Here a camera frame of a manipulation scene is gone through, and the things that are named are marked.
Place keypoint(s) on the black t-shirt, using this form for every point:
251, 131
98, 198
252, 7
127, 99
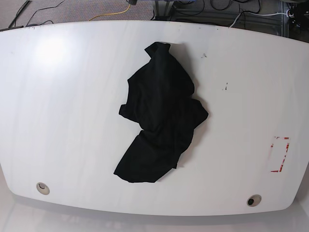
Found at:
160, 101

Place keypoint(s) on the red tape rectangle marking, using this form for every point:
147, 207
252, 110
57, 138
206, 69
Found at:
277, 155

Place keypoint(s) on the right table cable grommet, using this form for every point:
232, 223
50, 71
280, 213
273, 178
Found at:
254, 200

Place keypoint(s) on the table cable grommet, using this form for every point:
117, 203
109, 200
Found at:
254, 200
43, 188

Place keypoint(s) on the left table cable grommet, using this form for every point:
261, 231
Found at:
43, 188

